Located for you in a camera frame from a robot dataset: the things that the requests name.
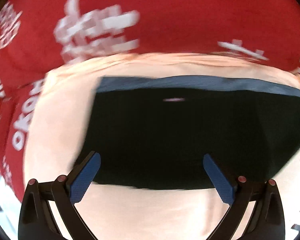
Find black pants blue patterned waistband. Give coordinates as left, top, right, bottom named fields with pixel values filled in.
left=75, top=75, right=300, bottom=190

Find peach fabric sheet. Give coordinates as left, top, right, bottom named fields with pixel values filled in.
left=23, top=53, right=300, bottom=239

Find red blanket white characters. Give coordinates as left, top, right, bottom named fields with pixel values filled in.
left=0, top=0, right=300, bottom=199

